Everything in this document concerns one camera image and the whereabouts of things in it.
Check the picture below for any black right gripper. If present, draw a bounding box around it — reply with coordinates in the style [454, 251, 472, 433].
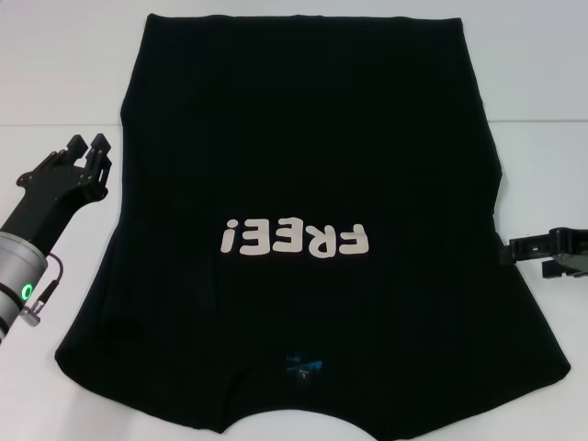
[498, 225, 588, 280]

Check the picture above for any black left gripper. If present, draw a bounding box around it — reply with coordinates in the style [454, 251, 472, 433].
[0, 133, 114, 252]

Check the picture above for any black shirt with FREE print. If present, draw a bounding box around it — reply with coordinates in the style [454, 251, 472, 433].
[53, 12, 572, 441]

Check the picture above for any left gripper cable with connector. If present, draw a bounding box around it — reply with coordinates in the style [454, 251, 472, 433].
[18, 254, 63, 323]

